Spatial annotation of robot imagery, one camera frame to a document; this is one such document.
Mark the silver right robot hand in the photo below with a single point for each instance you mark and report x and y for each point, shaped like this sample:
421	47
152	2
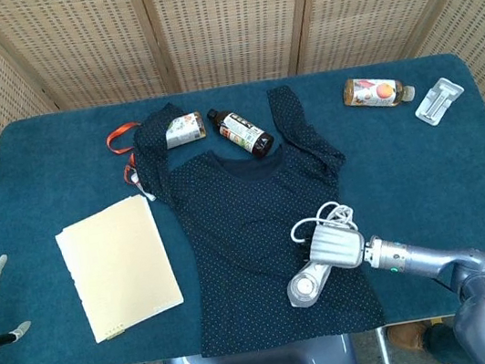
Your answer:
336	248

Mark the white handheld steam iron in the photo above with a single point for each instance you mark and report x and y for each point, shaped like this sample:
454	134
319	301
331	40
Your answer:
306	289

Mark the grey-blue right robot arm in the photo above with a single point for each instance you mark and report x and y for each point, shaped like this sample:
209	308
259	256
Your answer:
472	293

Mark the dark blue polka dot shirt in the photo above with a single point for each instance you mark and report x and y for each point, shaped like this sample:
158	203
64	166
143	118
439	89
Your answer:
239	219

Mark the teal blue table cloth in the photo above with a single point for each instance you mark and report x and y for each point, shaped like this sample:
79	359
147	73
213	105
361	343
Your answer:
406	165

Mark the brown leather shoe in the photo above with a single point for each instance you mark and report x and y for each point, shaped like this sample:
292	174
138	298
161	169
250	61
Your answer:
405	337

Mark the metal table leg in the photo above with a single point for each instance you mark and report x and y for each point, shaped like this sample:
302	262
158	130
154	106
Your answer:
383	353

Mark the person leg in jeans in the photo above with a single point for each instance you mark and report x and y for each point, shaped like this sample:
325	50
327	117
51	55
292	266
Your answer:
444	348

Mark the dark brown drink bottle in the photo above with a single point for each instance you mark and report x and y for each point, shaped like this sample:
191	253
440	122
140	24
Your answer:
241	133

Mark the cream paper folder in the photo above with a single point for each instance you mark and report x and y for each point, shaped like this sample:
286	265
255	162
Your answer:
117	266

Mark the peach tea bottle white cap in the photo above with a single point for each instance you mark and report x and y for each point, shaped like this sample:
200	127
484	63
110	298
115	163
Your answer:
371	92

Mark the clear plastic blister package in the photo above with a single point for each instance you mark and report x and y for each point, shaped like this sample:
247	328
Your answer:
437	102

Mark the yellow tea bottle white label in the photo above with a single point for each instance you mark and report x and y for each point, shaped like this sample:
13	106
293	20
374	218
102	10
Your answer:
184	131

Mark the woven bamboo folding screen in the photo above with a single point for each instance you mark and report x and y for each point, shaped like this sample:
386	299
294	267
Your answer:
226	23

